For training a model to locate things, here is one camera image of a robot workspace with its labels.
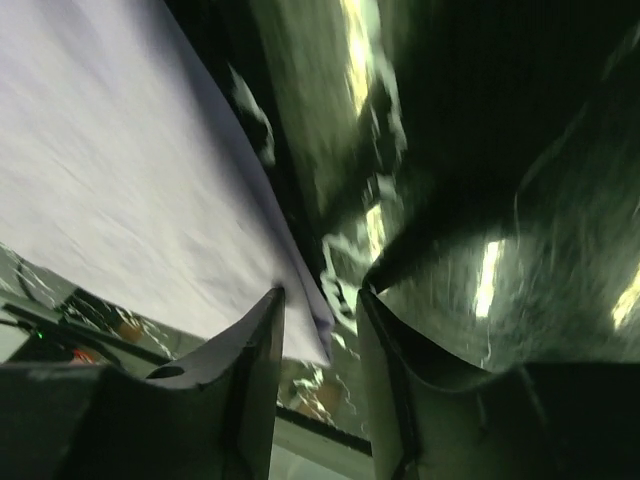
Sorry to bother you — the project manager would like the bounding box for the purple t shirt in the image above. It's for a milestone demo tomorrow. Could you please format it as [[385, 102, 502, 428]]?
[[1, 1, 334, 365]]

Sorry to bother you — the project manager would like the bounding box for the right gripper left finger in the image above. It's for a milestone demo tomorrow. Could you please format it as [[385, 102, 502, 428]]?
[[1, 288, 285, 479]]

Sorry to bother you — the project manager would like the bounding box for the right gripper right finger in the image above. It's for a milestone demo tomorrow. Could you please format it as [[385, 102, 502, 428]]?
[[358, 290, 639, 479]]

